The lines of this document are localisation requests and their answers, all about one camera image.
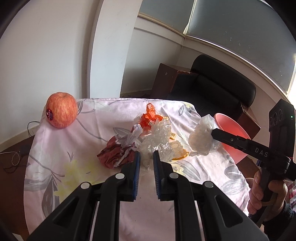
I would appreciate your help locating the red printed wrapper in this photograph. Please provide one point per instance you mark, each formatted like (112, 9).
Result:
(113, 153)

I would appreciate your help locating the person's right hand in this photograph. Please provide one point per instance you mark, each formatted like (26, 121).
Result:
(255, 197)

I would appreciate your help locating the orange red plastic bag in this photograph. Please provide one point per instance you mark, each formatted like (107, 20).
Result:
(150, 115)

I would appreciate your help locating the white translucent plastic bag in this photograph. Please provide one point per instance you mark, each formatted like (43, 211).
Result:
(203, 139)

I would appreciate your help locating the pink plastic bucket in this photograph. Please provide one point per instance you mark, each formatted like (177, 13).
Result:
(227, 126)

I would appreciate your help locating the black leather wooden armchair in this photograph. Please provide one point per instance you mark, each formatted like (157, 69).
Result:
(208, 88)

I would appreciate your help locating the frosted glass window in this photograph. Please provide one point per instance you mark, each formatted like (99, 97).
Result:
(231, 23)

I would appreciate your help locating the orange peel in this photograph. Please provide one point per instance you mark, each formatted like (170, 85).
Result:
(178, 150)
(173, 136)

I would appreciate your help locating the clear plastic bag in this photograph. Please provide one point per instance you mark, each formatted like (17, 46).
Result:
(157, 141)

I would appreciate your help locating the person's right forearm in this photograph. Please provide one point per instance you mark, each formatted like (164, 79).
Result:
(279, 215)

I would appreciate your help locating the pink floral tablecloth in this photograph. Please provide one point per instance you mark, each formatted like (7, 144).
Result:
(92, 129)

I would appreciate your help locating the red apple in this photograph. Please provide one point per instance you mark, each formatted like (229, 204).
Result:
(61, 110)

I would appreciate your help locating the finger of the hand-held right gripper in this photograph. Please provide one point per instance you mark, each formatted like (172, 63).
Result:
(229, 139)

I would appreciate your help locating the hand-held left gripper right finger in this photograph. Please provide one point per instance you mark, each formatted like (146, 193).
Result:
(157, 171)

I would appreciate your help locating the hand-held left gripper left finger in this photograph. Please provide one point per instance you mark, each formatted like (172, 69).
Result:
(137, 171)

